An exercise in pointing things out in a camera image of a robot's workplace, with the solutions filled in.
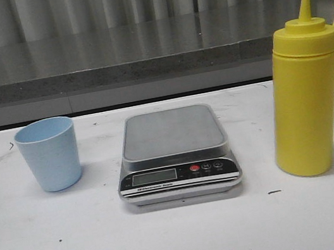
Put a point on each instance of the grey steel counter shelf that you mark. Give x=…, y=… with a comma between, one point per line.
x=131, y=64

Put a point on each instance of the light blue plastic cup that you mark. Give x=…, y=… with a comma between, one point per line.
x=50, y=149

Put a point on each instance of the silver digital kitchen scale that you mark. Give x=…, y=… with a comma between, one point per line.
x=176, y=154

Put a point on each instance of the yellow squeeze bottle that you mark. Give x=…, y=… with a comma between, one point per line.
x=303, y=89

